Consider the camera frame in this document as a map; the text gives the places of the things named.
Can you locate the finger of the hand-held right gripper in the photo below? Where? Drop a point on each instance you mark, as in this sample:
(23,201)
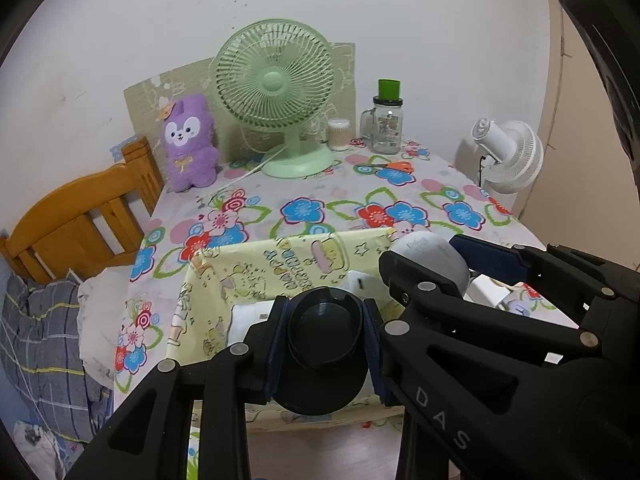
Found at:
(410,285)
(490,255)

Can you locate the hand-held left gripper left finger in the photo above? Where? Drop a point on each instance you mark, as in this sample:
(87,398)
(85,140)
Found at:
(277,345)

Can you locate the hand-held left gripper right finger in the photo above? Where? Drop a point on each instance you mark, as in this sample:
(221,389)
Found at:
(374,350)

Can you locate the white power bank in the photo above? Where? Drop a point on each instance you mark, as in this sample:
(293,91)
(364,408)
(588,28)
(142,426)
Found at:
(487,287)

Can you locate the black round object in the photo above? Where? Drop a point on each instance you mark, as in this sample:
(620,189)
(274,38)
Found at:
(325,350)

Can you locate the yellow fabric storage box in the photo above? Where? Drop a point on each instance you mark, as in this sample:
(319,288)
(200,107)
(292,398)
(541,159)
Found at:
(260,260)

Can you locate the white standing fan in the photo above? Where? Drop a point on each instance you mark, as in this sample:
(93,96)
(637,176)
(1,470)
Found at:
(510,152)

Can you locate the floral tablecloth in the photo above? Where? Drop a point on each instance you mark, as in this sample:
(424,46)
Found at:
(320,210)

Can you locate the orange scissors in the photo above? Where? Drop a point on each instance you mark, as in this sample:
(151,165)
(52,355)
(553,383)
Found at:
(402,166)

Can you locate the glass mug jar green lid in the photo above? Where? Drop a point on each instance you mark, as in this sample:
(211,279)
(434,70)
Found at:
(387,130)

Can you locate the beige door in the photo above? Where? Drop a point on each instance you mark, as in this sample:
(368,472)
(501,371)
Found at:
(565,110)

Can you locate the cotton swab jar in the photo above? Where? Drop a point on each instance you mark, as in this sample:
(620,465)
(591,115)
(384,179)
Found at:
(338,135)

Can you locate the white cloth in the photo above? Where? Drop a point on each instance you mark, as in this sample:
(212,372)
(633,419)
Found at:
(100,310)

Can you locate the purple plush toy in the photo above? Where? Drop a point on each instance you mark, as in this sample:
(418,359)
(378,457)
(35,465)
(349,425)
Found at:
(187,160)

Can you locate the dark blurred object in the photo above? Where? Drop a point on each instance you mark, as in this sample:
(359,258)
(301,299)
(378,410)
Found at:
(610,85)

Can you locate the blue bedsheet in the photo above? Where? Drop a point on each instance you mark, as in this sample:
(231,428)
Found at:
(75,447)

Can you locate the grey plaid blanket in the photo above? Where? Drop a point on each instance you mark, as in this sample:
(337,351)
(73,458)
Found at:
(45,350)

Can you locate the green desk fan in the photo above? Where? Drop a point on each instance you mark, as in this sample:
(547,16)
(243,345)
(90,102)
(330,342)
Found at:
(272,82)

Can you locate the wooden bed headboard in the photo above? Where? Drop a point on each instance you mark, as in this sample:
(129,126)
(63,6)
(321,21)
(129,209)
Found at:
(65,210)

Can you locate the beige patterned board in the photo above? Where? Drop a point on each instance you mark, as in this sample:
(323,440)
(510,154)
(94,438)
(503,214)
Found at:
(145,105)

